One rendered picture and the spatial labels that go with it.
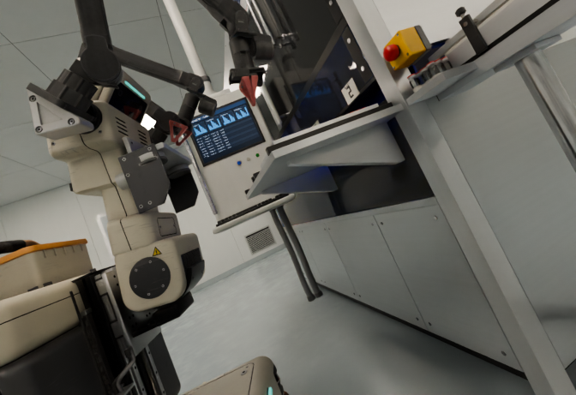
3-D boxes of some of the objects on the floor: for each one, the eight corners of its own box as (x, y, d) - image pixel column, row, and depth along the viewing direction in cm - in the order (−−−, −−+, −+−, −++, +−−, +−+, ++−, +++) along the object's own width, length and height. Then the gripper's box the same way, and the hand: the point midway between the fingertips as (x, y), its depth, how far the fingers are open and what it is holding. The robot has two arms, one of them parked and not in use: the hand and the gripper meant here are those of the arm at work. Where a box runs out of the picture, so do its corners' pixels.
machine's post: (555, 392, 74) (248, -207, 95) (583, 404, 69) (249, -236, 90) (541, 406, 72) (230, -208, 94) (568, 421, 67) (231, -237, 88)
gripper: (256, 62, 86) (268, 109, 84) (224, 65, 83) (235, 112, 81) (261, 48, 80) (273, 98, 78) (225, 50, 77) (237, 101, 74)
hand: (253, 103), depth 79 cm, fingers closed
